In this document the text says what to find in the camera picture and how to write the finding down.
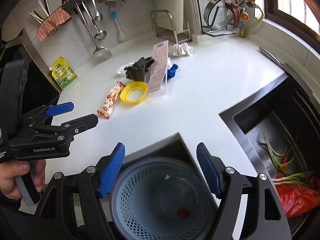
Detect red white snack wrapper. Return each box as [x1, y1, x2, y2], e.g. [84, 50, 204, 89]
[97, 81, 125, 119]

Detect clear plastic cup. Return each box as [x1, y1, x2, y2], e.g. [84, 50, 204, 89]
[153, 176, 199, 219]

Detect yellow plastic lid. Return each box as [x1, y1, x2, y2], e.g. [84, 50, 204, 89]
[120, 81, 148, 105]

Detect dark grey rag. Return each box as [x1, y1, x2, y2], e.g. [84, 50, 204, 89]
[124, 57, 155, 82]

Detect blue plastic wrapper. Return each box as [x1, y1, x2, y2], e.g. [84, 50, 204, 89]
[167, 64, 178, 79]

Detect pink paper box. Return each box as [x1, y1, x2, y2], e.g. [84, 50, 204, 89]
[148, 40, 169, 93]

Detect white paper ball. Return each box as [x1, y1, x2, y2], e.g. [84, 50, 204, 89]
[169, 42, 193, 57]

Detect white tissue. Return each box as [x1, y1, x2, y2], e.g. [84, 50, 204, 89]
[117, 62, 134, 77]

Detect blue perforated trash bin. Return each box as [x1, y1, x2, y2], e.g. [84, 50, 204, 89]
[110, 157, 216, 239]

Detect black kitchen sink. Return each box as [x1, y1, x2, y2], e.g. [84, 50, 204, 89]
[218, 73, 320, 240]

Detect person's left hand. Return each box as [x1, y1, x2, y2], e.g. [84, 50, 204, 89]
[0, 159, 46, 199]

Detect yellow seasoning pouch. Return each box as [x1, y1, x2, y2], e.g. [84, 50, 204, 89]
[49, 56, 77, 90]

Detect steel spatula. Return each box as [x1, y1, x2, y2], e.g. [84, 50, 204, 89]
[74, 0, 112, 61]

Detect green scallions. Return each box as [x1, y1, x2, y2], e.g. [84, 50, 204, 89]
[262, 136, 313, 187]

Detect steel ladle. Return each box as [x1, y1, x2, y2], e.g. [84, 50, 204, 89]
[81, 0, 107, 40]

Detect red plastic bag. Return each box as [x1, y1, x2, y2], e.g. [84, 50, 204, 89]
[273, 155, 320, 219]

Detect pink dish cloth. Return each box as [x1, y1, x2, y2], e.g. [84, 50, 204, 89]
[37, 8, 71, 41]

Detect blue white bottle brush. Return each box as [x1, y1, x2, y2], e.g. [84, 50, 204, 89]
[110, 11, 126, 43]

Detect steel spoon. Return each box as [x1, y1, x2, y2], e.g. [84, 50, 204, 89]
[91, 0, 103, 22]

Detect chopsticks in holder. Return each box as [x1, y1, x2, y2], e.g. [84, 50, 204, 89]
[29, 0, 51, 24]

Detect white cutting board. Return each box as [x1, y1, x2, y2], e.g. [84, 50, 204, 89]
[152, 0, 199, 34]

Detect steel pot lid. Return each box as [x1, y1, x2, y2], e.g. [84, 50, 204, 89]
[203, 0, 240, 30]

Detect black pot lid rack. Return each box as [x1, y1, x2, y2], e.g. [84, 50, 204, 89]
[195, 0, 245, 37]

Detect yellow gas hose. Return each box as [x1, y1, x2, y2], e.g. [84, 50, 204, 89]
[239, 0, 265, 38]

